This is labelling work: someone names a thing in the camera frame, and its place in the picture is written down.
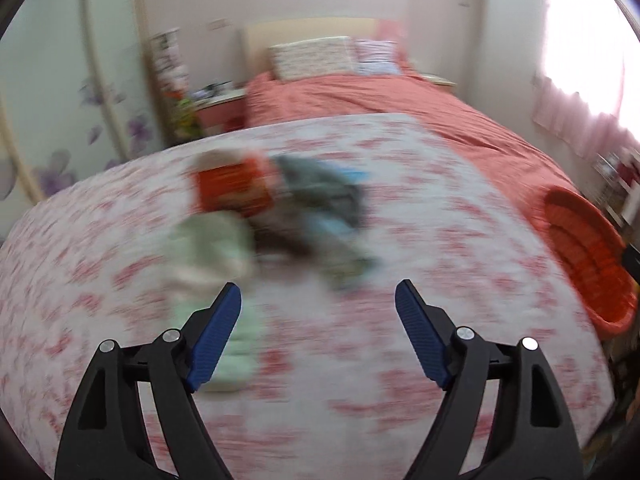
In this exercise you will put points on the white wall switch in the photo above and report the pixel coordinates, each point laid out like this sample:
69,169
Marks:
218,23

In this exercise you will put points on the light green cloth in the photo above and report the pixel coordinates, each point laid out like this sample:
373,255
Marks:
210,250

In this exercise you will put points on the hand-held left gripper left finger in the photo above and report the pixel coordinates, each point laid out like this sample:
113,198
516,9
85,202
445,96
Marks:
215,340

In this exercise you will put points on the pink striped pillow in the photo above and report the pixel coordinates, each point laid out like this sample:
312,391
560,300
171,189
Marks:
377,55

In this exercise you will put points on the pink white nightstand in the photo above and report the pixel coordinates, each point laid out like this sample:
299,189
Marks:
440,80
220,112

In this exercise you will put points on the floral sliding door wardrobe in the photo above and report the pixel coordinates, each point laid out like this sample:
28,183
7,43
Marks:
50,85

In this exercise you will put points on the pink curtain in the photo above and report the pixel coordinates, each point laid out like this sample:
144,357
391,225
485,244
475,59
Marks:
575,110

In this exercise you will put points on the floral print pillow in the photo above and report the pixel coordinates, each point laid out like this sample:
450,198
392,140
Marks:
312,57

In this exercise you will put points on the grey blue cloth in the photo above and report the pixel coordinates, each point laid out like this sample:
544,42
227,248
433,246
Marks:
315,200

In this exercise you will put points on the pink floral tablecloth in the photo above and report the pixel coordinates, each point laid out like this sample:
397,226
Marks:
100,260

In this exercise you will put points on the bed with coral duvet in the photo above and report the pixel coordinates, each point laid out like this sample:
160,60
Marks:
400,105

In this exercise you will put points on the red instant noodle cup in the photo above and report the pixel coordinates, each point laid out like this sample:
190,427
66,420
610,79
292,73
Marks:
230,185

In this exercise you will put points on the orange plastic basket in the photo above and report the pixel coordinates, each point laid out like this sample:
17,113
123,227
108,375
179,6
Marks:
585,250

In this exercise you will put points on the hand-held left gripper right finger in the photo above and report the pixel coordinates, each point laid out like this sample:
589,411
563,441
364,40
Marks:
420,335

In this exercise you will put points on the plush toy display column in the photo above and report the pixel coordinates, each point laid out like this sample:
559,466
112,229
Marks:
172,80

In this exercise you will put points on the cream pink bed headboard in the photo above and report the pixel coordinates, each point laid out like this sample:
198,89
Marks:
300,30

